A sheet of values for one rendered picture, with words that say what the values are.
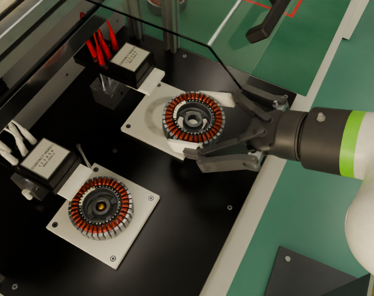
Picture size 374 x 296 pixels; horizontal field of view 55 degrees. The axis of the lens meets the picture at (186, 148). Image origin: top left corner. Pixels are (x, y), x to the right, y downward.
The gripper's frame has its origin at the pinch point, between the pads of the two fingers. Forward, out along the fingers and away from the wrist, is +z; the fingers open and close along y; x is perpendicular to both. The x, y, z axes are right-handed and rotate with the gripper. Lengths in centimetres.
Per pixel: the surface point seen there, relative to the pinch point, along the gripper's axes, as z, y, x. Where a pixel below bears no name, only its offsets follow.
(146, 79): 11.2, 4.1, 5.5
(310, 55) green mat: -6.4, 38.9, -17.2
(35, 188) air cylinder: 21.2, -22.6, 3.1
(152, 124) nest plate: 13.3, 0.8, -4.4
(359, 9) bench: 8, 140, -72
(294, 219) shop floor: 7, 29, -93
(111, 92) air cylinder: 20.7, 1.7, 3.5
